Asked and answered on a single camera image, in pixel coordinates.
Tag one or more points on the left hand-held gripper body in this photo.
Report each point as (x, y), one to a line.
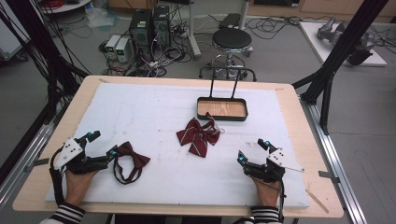
(73, 152)

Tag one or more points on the white table leg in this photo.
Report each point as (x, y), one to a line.
(193, 31)

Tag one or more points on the black rack with wooden tray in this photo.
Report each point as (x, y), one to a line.
(222, 109)

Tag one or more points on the striped red bow tie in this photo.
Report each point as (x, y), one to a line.
(199, 137)

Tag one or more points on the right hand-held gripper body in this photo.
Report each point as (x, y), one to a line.
(274, 166)

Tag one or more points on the clear plastic bag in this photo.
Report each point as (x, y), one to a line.
(101, 15)

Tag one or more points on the grey metal bracket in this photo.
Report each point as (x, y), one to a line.
(37, 163)
(328, 176)

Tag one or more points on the black flat floor device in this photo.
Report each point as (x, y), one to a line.
(229, 21)

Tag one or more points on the white power supply unit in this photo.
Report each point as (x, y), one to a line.
(122, 49)
(112, 46)

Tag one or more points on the person's right striped sleeve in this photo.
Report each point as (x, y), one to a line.
(265, 214)

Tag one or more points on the plain dark red bow tie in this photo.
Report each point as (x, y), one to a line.
(134, 160)

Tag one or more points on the aluminium rail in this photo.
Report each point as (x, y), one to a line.
(28, 155)
(339, 174)

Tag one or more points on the person's striped sleeve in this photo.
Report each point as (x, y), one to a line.
(265, 214)
(67, 214)

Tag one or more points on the small black computer tower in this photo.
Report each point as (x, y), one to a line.
(162, 26)

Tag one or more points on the person's right hand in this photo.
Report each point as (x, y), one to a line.
(267, 193)

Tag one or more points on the thin wooden stick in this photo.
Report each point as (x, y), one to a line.
(317, 200)

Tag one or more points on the black round stool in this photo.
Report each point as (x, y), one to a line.
(232, 40)

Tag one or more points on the white foam mat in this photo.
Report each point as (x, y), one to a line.
(155, 118)

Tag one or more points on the large black computer tower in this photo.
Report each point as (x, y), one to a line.
(140, 31)

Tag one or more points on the white floor board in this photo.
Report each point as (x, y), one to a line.
(314, 40)

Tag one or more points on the person's left hand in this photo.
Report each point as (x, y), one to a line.
(78, 186)

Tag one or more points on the person's left striped sleeve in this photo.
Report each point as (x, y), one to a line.
(67, 214)

